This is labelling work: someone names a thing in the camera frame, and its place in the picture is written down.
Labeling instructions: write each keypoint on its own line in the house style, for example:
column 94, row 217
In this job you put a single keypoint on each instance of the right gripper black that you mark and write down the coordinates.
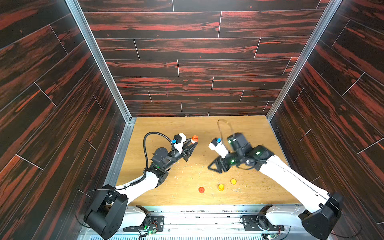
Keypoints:
column 225, row 162

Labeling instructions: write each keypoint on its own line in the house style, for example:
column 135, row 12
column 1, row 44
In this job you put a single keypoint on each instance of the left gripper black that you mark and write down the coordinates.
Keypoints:
column 185, row 153

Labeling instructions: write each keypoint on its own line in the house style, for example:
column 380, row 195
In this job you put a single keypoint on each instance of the red-orange paint jar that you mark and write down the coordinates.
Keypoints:
column 194, row 138

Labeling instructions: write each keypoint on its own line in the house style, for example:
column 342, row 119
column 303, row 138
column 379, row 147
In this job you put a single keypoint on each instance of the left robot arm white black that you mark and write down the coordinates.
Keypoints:
column 109, row 212

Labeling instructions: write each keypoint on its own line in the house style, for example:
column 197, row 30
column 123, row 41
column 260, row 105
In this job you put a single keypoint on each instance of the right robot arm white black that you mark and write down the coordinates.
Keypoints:
column 319, row 211

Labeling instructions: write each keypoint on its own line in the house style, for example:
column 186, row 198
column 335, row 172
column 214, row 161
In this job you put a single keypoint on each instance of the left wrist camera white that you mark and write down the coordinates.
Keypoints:
column 178, row 142

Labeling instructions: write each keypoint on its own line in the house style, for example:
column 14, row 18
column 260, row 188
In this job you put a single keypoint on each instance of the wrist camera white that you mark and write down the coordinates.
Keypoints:
column 218, row 146
column 178, row 142

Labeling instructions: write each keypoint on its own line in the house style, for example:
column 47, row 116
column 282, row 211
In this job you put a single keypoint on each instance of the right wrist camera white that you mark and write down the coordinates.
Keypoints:
column 218, row 146

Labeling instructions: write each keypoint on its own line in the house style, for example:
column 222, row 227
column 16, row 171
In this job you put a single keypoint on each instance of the aluminium front rail frame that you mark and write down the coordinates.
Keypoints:
column 212, row 222

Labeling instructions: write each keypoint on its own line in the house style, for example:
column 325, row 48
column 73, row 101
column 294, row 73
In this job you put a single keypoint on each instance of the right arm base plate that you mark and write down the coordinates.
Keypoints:
column 255, row 223

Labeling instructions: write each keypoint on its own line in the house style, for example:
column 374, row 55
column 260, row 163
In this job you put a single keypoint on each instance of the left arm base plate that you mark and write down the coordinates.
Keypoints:
column 151, row 224

